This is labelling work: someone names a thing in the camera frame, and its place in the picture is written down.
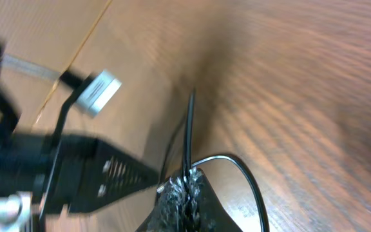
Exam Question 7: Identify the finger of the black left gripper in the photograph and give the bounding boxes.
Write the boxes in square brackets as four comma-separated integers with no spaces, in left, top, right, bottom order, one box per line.
[53,135,158,213]

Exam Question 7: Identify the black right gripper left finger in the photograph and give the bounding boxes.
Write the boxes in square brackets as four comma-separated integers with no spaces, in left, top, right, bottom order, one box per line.
[135,177,192,232]

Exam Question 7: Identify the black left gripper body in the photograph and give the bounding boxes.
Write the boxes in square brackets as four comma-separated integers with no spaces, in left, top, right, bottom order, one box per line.
[0,130,63,213]

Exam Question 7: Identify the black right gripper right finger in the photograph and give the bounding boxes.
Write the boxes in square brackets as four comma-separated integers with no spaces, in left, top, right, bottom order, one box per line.
[188,168,242,232]

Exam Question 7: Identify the brown cardboard panel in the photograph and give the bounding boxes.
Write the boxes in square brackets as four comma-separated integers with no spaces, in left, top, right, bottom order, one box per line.
[0,0,110,126]

